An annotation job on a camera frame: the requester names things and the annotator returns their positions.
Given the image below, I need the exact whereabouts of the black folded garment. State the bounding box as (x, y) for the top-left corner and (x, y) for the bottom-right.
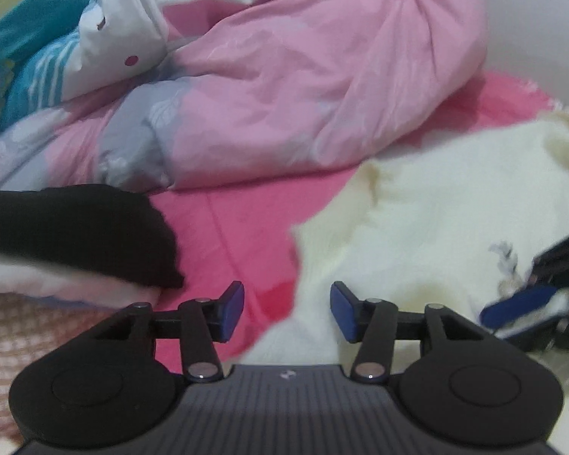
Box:
(0, 185), (185, 289)

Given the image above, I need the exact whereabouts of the pink floral bed blanket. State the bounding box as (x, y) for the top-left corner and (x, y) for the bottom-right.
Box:
(154, 74), (569, 364)

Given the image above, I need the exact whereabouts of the stack of folded clothes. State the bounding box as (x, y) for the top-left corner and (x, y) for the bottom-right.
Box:
(0, 257), (161, 451)

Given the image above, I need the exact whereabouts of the cream white fleece sweater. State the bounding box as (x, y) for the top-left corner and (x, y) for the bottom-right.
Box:
(244, 109), (569, 366)

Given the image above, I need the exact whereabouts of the pink patterned duvet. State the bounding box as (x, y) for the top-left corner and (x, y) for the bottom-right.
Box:
(0, 0), (487, 192)

